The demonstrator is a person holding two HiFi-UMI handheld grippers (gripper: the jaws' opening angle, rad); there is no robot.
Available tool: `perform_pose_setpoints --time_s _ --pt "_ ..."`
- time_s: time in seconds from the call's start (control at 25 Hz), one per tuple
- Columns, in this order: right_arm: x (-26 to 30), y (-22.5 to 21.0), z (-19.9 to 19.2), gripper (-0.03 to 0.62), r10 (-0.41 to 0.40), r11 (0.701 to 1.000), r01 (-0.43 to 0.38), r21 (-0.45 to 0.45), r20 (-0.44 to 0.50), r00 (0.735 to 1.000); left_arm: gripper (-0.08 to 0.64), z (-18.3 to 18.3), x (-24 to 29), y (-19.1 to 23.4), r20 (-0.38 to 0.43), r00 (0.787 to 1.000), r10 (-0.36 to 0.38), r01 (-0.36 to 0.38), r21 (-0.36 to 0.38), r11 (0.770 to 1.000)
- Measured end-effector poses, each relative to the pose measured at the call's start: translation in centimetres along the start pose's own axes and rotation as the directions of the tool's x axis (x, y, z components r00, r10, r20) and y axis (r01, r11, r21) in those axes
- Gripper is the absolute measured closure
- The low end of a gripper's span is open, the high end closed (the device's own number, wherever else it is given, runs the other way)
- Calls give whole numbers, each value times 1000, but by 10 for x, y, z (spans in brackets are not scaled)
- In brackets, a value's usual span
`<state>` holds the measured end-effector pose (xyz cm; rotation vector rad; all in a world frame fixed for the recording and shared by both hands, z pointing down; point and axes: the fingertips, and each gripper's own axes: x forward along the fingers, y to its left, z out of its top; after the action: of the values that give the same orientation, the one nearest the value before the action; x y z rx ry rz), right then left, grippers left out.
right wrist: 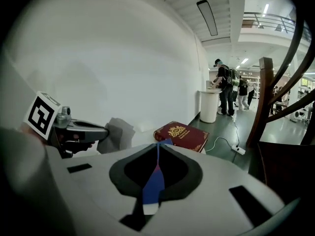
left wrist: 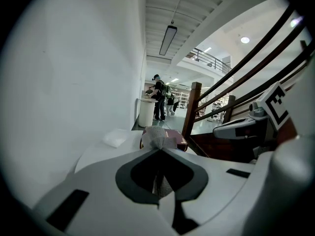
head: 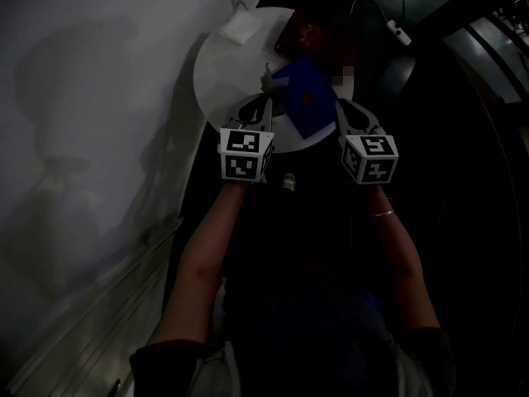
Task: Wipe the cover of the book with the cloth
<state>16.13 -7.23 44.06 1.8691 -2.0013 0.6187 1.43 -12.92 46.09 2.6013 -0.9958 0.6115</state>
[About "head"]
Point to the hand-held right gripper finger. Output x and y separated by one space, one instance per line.
343 118
365 115

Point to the round white table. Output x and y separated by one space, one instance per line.
231 77

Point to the white folded tissue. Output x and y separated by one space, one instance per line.
241 28

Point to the person's left forearm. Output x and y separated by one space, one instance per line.
202 259

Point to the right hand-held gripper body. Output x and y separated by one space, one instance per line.
370 159

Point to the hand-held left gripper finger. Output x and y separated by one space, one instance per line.
237 110
268 116

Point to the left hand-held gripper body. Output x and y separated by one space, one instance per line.
244 157

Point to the dark wooden stair railing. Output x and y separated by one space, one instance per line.
479 17

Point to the person's dark clothing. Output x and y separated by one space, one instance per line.
306 337

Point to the red box with gold emblem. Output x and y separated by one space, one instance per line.
306 35

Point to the person's right shoe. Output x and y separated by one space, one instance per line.
289 181

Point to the blue booklet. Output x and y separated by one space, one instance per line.
308 97

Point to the person's right forearm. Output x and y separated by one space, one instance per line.
405 263

